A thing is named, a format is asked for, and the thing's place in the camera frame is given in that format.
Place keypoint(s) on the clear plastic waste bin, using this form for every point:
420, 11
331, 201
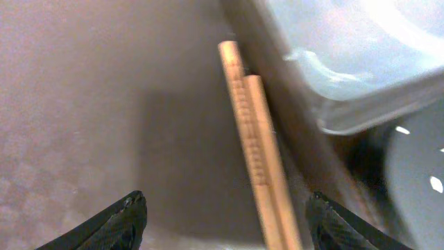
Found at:
362, 62

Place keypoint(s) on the black plastic tray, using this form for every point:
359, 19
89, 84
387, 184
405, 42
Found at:
400, 166

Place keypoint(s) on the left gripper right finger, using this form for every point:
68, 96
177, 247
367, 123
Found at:
333, 226

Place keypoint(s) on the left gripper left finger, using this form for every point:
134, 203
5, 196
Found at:
118, 227

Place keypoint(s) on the brown serving tray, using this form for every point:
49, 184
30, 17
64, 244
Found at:
101, 98

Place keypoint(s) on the wooden chopstick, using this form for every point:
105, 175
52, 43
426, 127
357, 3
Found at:
280, 196
252, 149

